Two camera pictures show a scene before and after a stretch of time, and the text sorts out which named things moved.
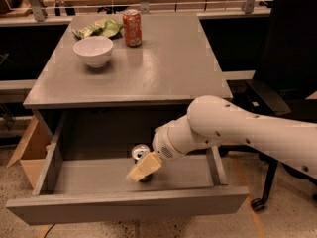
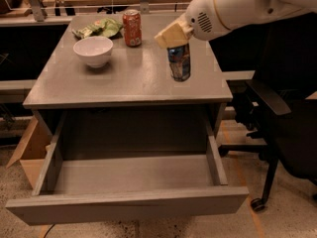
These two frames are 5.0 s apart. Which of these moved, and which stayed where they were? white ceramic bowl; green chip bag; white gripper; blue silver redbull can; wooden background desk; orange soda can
Moved: white gripper; blue silver redbull can
Stayed: wooden background desk; orange soda can; white ceramic bowl; green chip bag
